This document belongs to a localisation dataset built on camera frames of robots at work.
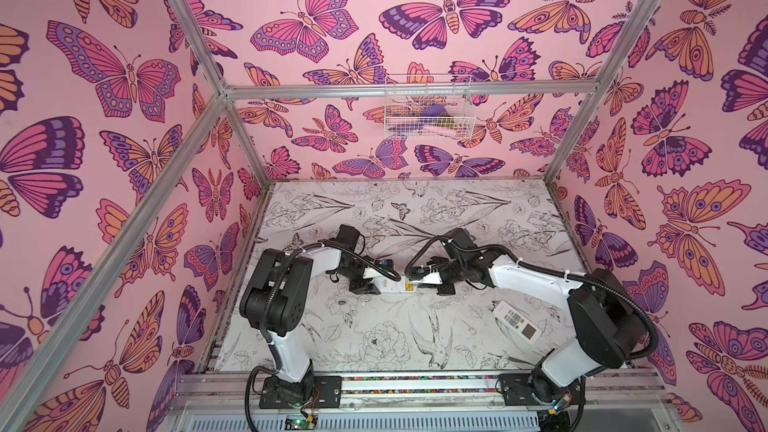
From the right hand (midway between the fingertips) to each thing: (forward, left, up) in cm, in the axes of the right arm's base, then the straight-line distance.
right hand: (421, 272), depth 87 cm
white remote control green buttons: (-2, +7, -6) cm, 9 cm away
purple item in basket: (+45, -5, +25) cm, 52 cm away
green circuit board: (-35, +31, -10) cm, 48 cm away
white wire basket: (+40, -3, +25) cm, 48 cm away
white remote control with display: (-14, -29, -7) cm, 33 cm away
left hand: (+3, +13, -7) cm, 15 cm away
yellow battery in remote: (-2, +4, -6) cm, 7 cm away
